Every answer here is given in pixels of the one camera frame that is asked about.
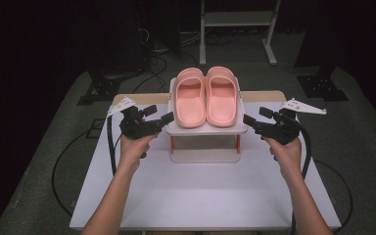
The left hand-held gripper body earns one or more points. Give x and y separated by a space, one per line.
137 127

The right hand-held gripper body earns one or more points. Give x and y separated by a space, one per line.
284 130

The pink slipper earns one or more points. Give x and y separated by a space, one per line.
221 103
190 104

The white shoe rack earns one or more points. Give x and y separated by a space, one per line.
205 143

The person's left hand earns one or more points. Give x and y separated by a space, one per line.
133 151

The person's right hand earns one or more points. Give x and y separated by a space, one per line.
289 160

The black stand base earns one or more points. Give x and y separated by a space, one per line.
323 86
99 89

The white table mat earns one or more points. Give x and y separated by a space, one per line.
205 196

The white metal stand frame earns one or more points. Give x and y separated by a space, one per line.
238 18

